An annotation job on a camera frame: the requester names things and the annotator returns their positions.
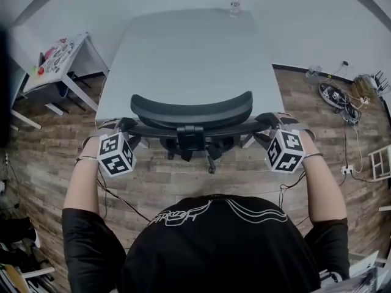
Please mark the person's left forearm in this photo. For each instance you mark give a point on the person's left forearm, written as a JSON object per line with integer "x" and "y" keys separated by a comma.
{"x": 82, "y": 188}

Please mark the white side table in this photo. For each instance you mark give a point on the white side table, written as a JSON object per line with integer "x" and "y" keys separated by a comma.
{"x": 18, "y": 81}

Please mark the white power strip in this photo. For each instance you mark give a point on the white power strip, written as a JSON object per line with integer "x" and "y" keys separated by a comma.
{"x": 347, "y": 169}

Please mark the person's black printed t-shirt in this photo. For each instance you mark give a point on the person's black printed t-shirt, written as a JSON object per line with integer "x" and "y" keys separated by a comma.
{"x": 214, "y": 249}

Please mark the large white table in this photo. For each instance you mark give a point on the large white table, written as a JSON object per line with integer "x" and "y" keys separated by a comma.
{"x": 189, "y": 56}

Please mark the small white shelf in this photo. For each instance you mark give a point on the small white shelf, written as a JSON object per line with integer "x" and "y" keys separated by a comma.
{"x": 380, "y": 163}

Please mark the small black box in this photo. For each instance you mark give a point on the small black box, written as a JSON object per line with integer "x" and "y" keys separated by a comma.
{"x": 41, "y": 58}

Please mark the black mesh office chair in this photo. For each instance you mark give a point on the black mesh office chair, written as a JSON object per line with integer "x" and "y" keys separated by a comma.
{"x": 192, "y": 114}

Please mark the small white table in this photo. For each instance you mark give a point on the small white table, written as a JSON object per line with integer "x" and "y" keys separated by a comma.
{"x": 67, "y": 69}

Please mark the olive woven bag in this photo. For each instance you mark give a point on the olive woven bag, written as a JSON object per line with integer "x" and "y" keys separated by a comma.
{"x": 363, "y": 87}

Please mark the router with antennas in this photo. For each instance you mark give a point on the router with antennas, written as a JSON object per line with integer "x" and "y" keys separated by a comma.
{"x": 380, "y": 82}

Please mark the red small object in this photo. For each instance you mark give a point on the red small object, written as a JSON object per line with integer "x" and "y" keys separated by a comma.
{"x": 40, "y": 70}

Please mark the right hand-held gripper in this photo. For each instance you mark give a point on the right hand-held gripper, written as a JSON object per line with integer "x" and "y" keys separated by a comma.
{"x": 285, "y": 151}

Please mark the black stool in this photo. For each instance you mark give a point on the black stool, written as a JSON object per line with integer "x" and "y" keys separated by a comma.
{"x": 62, "y": 91}

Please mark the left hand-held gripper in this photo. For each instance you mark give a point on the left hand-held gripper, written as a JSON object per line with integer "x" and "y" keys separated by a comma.
{"x": 116, "y": 156}

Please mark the person's right hand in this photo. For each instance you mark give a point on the person's right hand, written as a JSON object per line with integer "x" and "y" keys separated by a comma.
{"x": 309, "y": 143}

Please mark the person's left hand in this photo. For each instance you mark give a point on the person's left hand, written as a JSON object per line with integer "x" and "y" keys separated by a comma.
{"x": 91, "y": 146}

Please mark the pair of clear bottles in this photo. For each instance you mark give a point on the pair of clear bottles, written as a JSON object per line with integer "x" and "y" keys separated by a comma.
{"x": 313, "y": 71}

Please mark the person's right forearm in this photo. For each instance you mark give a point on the person's right forearm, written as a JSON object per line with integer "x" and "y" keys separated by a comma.
{"x": 323, "y": 191}

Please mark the pink small object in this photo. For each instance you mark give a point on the pink small object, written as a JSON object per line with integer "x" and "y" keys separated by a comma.
{"x": 49, "y": 53}

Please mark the white frame stand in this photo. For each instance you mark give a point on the white frame stand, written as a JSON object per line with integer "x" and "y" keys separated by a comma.
{"x": 36, "y": 273}

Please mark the green small object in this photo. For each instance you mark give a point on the green small object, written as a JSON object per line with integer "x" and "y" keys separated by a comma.
{"x": 33, "y": 70}

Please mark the patterned sticker sheet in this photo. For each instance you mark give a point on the patterned sticker sheet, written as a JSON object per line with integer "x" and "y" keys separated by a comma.
{"x": 58, "y": 55}

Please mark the clear plastic bottle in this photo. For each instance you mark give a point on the clear plastic bottle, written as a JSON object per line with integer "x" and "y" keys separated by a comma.
{"x": 235, "y": 6}

